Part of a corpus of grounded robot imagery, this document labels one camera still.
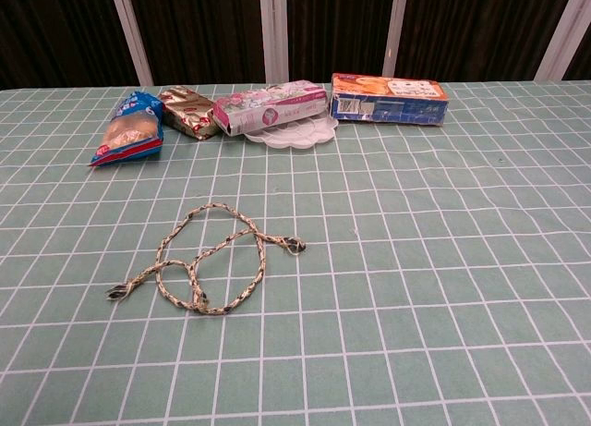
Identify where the beige black braided rope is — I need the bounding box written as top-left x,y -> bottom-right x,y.
104,202 -> 308,317

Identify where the white plastic flower-shaped tray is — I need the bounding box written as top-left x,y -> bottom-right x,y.
243,113 -> 339,151

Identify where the pink white floral box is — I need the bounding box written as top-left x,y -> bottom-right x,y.
211,79 -> 327,138

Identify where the green white grid tablecloth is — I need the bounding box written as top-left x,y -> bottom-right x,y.
0,79 -> 591,426

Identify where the gold foil snack packet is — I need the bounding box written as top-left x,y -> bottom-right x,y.
157,86 -> 222,141

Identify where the orange blue cardboard box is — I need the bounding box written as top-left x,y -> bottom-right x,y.
329,72 -> 450,128

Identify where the blue snack bag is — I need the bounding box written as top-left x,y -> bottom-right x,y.
88,90 -> 165,168

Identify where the white vertical post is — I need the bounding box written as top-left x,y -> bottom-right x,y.
259,0 -> 290,84
381,0 -> 410,78
107,0 -> 155,87
534,0 -> 591,82

